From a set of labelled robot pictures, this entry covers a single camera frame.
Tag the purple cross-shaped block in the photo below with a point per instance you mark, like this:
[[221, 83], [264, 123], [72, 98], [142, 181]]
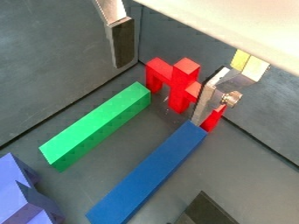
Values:
[[22, 205]]

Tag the green rectangular block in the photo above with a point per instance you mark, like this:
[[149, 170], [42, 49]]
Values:
[[70, 144]]

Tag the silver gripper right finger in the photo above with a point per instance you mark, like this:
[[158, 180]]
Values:
[[220, 88]]

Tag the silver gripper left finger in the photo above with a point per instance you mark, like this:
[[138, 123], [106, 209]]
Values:
[[118, 29]]

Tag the black angle bracket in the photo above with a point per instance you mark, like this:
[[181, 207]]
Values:
[[204, 211]]

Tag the blue rectangular block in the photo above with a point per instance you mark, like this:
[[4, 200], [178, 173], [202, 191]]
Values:
[[121, 202]]

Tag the red cross-shaped block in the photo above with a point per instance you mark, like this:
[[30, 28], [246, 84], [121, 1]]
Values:
[[178, 77]]

